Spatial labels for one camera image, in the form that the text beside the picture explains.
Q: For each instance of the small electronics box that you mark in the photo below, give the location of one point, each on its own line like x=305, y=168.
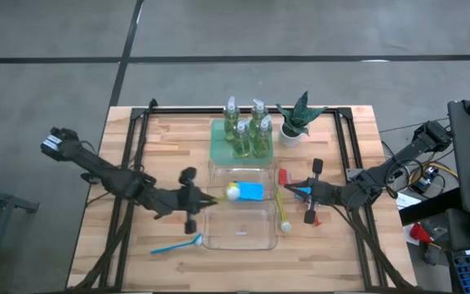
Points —
x=427, y=182

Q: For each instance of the grey mounting bracket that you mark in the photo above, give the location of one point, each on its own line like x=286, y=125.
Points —
x=353, y=173

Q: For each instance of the black beam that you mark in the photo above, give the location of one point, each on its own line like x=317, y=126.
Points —
x=431, y=206

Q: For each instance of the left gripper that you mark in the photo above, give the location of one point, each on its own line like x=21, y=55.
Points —
x=178, y=202

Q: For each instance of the white paper sheet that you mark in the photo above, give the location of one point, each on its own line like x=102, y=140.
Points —
x=406, y=201

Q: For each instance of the potted snake plant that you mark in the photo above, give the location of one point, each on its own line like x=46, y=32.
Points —
x=296, y=122

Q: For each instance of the clear yellow soap pump bottle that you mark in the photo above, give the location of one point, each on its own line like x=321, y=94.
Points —
x=258, y=116
x=262, y=143
x=241, y=143
x=231, y=122

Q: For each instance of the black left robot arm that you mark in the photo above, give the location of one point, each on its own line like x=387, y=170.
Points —
x=108, y=179

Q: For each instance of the blue dish brush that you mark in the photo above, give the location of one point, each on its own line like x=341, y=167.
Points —
x=198, y=240

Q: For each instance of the red funnel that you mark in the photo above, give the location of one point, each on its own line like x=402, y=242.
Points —
x=418, y=233

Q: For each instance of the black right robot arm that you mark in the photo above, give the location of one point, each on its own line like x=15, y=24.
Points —
x=394, y=163

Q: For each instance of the blue sponge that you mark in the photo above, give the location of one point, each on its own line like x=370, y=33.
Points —
x=251, y=191
x=305, y=190

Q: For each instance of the teal plastic tray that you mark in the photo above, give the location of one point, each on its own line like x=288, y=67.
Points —
x=218, y=151

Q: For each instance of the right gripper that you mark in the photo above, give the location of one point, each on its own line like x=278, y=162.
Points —
x=326, y=194

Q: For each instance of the clear plastic container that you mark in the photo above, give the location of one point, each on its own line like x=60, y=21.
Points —
x=239, y=224
x=218, y=179

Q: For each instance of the red dish brush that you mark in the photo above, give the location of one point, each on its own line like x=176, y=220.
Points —
x=284, y=176

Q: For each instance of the yellow dish brush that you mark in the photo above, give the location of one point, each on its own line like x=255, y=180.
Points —
x=286, y=226
x=233, y=192

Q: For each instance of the grey metal stand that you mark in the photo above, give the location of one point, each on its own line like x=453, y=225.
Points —
x=14, y=203

